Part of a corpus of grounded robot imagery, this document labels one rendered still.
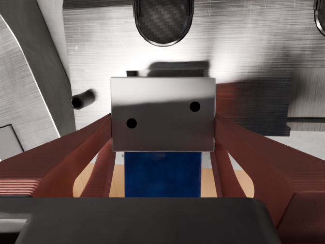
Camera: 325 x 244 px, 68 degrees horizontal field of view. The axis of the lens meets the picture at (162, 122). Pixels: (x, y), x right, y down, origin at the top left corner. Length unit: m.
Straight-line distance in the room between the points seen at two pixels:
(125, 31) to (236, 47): 0.07
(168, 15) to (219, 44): 0.04
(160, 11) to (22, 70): 0.14
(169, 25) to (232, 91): 0.06
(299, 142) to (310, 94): 0.09
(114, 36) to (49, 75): 0.11
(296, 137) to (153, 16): 0.19
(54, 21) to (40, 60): 0.05
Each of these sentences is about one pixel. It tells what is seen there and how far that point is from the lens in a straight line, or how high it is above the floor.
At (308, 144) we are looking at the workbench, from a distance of 0.29.
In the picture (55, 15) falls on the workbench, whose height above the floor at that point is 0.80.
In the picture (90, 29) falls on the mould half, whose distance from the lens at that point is 0.18.
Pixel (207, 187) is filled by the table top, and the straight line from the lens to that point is 0.30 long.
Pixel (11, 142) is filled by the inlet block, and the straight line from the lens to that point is 0.27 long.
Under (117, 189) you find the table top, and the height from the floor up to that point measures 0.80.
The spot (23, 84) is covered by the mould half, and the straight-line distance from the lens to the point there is 0.25.
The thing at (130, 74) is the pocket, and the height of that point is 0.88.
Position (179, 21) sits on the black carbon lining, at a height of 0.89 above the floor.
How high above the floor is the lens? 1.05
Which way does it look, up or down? 73 degrees down
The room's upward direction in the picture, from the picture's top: 152 degrees counter-clockwise
